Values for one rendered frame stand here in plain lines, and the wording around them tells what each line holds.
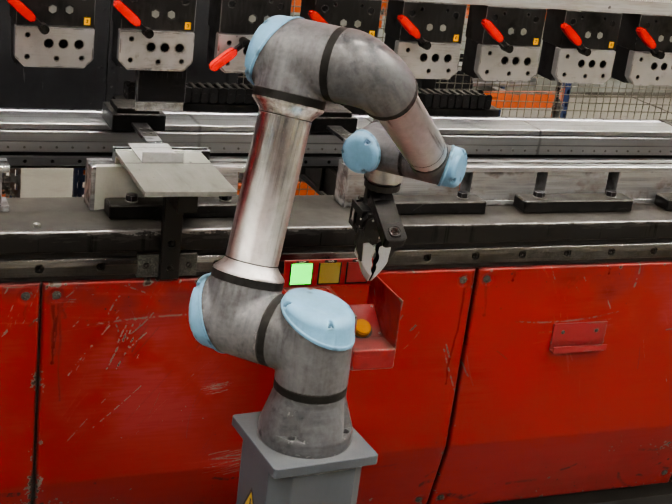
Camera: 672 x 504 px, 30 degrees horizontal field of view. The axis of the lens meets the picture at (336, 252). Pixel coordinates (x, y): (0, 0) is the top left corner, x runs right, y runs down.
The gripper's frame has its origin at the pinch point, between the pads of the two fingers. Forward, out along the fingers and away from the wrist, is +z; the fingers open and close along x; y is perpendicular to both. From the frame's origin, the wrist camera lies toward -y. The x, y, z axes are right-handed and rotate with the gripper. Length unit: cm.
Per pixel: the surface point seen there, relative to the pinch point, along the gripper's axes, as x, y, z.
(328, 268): 5.3, 9.2, 2.8
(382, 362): -2.3, -7.2, 15.9
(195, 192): 35.7, 7.6, -15.4
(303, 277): 10.6, 9.1, 4.6
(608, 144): -91, 58, -5
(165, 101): 36, 35, -23
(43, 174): 12, 315, 114
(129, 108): 38, 55, -15
